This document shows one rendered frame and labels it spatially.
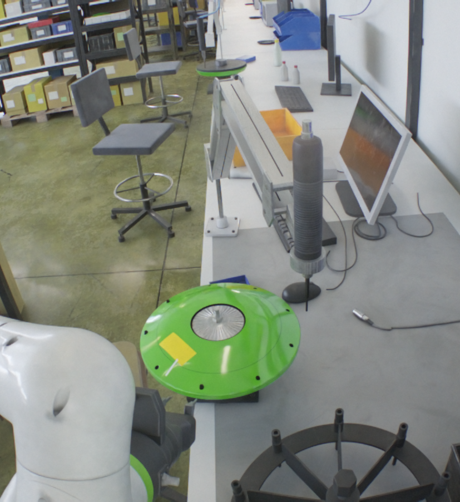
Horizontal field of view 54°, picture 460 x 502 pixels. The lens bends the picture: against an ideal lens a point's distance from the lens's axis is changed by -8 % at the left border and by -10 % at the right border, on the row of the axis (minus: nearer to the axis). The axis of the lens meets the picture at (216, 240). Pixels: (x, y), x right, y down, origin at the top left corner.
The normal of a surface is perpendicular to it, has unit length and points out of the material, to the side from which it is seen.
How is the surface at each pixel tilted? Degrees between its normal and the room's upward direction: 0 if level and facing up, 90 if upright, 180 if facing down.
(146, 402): 55
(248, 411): 0
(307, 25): 90
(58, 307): 0
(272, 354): 23
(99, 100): 84
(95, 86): 84
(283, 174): 10
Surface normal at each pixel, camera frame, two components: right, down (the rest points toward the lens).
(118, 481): 0.91, 0.02
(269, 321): 0.15, -0.82
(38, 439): -0.25, 0.05
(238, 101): -0.06, -0.73
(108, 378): 0.73, -0.40
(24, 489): -0.60, -0.10
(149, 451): 0.67, -0.73
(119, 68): -0.06, 0.55
